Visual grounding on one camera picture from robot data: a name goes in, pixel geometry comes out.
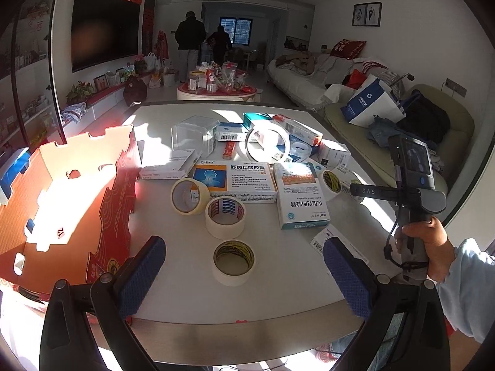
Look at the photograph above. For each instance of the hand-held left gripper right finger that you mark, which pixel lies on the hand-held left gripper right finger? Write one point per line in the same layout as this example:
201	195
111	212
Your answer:
346	278

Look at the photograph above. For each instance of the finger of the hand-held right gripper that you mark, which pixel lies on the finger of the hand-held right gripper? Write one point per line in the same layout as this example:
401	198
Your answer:
371	191

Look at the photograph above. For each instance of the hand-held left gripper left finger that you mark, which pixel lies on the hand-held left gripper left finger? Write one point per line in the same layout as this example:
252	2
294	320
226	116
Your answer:
143	274

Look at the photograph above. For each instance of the red cardboard box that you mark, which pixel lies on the red cardboard box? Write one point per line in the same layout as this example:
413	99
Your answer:
116	208

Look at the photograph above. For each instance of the masking tape yellow printed core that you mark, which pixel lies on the masking tape yellow printed core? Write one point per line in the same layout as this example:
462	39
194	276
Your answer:
232	279

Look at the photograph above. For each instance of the orange blue medicine box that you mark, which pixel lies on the orange blue medicine box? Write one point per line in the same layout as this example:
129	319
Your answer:
247	179

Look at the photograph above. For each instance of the person's right forearm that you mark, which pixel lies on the person's right forearm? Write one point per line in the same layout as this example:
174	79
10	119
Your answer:
468	290

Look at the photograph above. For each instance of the person's right hand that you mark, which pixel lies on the person's right hand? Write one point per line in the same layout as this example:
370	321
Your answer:
435	247

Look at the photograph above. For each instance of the small masking tape roll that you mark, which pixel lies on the small masking tape roll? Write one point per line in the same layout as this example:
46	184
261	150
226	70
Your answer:
342	190

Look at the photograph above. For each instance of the white paper slip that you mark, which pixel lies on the white paper slip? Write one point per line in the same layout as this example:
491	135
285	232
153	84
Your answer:
348	172

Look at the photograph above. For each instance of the denim clothes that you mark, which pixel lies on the denim clothes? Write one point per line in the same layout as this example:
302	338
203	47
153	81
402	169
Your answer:
381	131

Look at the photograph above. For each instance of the paper barcode label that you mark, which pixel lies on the paper barcode label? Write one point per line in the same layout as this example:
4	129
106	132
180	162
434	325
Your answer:
325	239

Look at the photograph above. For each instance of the black bag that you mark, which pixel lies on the black bag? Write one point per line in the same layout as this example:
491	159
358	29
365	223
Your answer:
425	118

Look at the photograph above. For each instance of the white black medicine box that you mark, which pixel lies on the white black medicine box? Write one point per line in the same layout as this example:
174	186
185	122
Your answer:
336	156

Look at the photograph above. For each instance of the beige chaise sofa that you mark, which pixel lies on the beige chaise sofa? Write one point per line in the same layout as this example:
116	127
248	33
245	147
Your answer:
456	123

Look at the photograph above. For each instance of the blue white shopping bag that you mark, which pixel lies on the blue white shopping bag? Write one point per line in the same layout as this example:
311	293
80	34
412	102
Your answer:
371	104

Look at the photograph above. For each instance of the person's leg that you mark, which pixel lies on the person's leg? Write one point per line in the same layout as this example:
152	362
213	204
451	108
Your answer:
386	340

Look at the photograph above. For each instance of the clear tape roll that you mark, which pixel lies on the clear tape roll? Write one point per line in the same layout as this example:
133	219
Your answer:
296	154

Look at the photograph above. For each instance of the white box red end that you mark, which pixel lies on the white box red end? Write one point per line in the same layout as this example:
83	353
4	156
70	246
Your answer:
305	131

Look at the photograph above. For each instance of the masking tape blue printed core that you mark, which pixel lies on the masking tape blue printed core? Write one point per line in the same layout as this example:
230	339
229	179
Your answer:
224	232

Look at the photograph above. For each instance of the plain masking tape roll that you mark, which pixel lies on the plain masking tape roll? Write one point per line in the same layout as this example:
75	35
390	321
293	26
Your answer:
204	200

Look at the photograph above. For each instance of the red shopping bag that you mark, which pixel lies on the red shopping bag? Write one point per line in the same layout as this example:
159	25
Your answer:
355	79

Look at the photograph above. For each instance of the flat white medicine box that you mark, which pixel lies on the flat white medicine box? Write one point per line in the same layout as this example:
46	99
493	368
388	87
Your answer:
170	162

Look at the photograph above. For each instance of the white sofa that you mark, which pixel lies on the white sofa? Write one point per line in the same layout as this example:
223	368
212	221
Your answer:
305	85

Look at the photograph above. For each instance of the red pillow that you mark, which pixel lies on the red pillow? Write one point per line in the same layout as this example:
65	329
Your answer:
348	49

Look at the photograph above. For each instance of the clear plastic box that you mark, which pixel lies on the clear plastic box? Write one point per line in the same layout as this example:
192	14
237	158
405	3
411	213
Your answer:
193	135

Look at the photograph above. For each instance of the blue plastic stool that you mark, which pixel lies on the blue plastic stool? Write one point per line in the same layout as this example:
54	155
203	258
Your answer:
11	174

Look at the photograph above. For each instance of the blue grey cloth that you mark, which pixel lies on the blue grey cloth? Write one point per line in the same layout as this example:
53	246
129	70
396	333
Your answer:
73	112

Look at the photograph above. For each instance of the round coffee table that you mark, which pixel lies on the round coffee table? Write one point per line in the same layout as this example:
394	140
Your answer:
216	96

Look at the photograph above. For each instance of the low television bench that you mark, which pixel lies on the low television bench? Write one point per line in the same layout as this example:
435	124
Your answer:
104	96

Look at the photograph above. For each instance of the dark red bag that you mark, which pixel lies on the dark red bag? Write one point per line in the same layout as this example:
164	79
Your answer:
135	91

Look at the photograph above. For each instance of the clutter of bottles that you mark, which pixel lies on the clutter of bottles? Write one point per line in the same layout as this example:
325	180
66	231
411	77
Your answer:
216	77

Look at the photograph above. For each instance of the potted plant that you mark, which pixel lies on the potted plant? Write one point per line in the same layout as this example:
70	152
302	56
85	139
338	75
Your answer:
79	92

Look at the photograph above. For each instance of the window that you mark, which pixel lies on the window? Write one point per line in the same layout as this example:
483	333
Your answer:
241	31

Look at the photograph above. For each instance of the glass display cabinet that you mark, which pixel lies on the glass display cabinet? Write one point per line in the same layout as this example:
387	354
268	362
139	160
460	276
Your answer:
31	65

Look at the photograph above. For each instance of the wall socket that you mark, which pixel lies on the wall socket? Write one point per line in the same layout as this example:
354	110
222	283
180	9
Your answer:
455	87

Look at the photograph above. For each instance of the framed wall picture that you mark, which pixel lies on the framed wall picture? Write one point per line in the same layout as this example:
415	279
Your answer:
366	14

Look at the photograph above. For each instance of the wall television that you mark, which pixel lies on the wall television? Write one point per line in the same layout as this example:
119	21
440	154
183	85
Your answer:
104	31

